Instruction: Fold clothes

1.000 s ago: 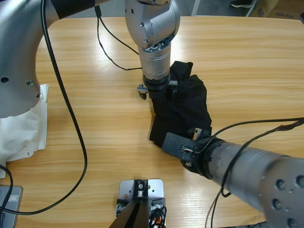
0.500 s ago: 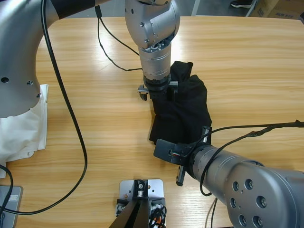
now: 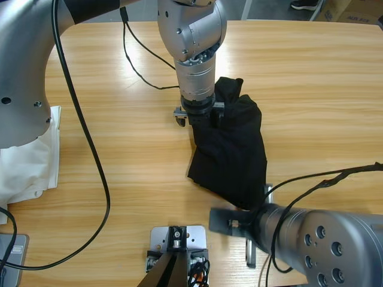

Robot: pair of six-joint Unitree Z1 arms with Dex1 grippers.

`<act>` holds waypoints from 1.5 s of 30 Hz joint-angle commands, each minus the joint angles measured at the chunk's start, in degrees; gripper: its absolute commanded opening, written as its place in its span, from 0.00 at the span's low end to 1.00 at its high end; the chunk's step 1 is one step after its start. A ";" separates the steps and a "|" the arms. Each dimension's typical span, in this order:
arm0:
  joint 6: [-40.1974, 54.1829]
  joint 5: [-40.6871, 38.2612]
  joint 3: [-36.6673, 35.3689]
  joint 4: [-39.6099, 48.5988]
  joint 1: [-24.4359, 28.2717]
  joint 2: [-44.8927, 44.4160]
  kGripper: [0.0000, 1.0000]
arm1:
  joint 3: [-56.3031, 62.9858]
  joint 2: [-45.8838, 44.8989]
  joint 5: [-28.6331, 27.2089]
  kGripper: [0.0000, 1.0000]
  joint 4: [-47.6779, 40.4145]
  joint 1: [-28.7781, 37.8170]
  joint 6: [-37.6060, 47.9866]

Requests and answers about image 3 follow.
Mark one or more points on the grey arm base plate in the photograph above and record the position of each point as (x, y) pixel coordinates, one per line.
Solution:
(15, 260)

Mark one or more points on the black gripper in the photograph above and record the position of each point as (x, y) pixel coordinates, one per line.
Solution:
(242, 226)
(200, 109)

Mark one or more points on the black white shoe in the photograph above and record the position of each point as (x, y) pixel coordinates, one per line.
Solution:
(305, 5)

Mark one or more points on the white Unitree T-shirt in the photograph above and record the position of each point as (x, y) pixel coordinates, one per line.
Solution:
(30, 161)
(3, 212)

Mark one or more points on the white block with dark post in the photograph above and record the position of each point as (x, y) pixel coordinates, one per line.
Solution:
(177, 257)

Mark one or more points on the white metal post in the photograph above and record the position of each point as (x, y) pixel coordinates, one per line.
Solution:
(246, 9)

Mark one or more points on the brown cardboard box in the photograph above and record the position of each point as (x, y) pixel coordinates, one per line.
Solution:
(353, 9)

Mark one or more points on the black Unitree polo shirt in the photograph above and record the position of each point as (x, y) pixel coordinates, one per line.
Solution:
(233, 155)

